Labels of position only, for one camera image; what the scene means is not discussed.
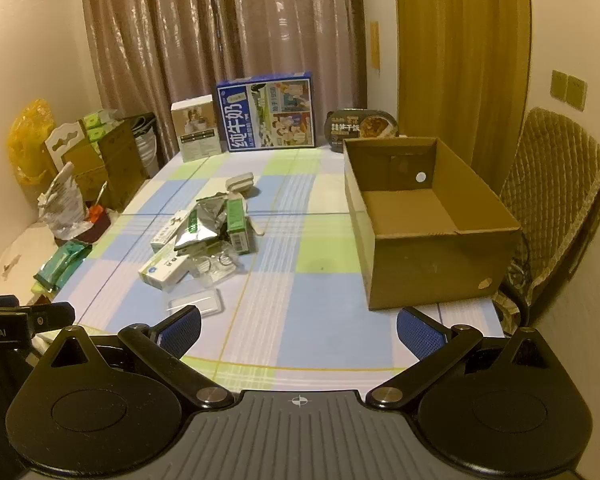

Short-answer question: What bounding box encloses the dark bowl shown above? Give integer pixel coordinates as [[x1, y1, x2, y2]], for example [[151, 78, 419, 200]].
[[55, 217, 112, 247]]

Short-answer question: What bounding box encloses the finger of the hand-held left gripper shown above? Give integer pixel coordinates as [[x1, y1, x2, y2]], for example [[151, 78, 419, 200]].
[[27, 302, 76, 333]]

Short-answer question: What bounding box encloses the white woven bag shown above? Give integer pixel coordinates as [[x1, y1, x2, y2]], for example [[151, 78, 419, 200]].
[[132, 114, 161, 177]]

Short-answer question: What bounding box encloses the checked cloth desktop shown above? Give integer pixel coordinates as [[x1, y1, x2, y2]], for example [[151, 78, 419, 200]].
[[32, 144, 505, 395]]

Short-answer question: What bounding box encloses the dark brown cardboard box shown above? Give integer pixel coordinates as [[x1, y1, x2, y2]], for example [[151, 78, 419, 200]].
[[74, 120, 149, 212]]

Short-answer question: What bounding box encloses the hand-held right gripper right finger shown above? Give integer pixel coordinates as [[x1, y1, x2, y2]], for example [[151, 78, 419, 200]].
[[366, 307, 561, 411]]

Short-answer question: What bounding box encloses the white product box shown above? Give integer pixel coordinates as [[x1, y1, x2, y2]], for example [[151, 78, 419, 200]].
[[171, 96, 221, 162]]

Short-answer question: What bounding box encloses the yellow curtain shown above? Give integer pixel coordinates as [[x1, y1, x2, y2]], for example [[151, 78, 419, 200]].
[[394, 0, 533, 196]]

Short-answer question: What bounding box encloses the wall switch plate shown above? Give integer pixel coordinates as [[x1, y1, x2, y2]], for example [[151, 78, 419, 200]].
[[551, 70, 569, 103], [567, 75, 587, 111]]

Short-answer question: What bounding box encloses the silver foil pouch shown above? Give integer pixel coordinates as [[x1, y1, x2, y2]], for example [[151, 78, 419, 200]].
[[174, 195, 229, 254]]

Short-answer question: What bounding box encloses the clear plastic tray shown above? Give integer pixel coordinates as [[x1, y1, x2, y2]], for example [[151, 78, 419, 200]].
[[166, 290, 225, 317]]

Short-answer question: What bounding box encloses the green medicine box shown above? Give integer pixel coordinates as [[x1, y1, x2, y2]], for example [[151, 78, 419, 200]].
[[224, 197, 257, 254]]

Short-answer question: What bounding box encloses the yellow plastic bag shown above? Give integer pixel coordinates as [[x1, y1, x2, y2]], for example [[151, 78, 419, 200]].
[[7, 100, 57, 187]]

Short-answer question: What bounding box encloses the chair with quilted cover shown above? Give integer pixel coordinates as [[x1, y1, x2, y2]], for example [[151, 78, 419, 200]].
[[492, 107, 600, 328]]

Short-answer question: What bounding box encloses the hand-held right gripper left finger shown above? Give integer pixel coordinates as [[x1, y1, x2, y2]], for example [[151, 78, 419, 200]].
[[40, 305, 235, 411]]

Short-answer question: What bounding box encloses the green tissue pack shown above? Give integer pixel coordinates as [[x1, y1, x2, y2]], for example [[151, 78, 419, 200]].
[[78, 109, 117, 144]]

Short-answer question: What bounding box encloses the blue milk carton box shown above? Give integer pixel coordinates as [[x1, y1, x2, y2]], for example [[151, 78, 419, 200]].
[[216, 71, 315, 153]]

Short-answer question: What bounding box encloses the green wet wipe pack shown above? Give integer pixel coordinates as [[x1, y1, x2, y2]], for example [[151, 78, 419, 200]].
[[34, 240, 94, 292]]

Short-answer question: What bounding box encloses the clear plastic packaging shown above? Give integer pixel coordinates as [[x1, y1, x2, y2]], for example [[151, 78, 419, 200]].
[[187, 242, 241, 283]]

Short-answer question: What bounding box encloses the white medicine box leaf print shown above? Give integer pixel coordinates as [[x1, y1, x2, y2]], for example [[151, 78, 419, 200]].
[[150, 209, 192, 254]]

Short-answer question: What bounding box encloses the yellow wall strip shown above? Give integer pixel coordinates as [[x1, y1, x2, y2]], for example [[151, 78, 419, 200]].
[[369, 21, 381, 71]]

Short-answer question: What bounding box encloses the white plug night light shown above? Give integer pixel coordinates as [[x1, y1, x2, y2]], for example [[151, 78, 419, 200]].
[[225, 172, 257, 194]]

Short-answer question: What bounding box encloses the crumpled clear plastic bag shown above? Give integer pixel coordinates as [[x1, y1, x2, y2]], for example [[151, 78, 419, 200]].
[[37, 162, 89, 241]]

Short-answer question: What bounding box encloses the black instant rice bowl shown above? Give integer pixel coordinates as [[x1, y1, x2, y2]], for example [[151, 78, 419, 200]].
[[324, 107, 400, 154]]

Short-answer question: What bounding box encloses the white blue medicine box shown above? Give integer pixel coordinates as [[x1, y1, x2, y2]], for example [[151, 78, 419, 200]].
[[138, 252, 192, 291]]

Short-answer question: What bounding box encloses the shiny brown curtain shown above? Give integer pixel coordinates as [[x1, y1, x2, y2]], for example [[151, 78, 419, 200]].
[[77, 0, 368, 161]]

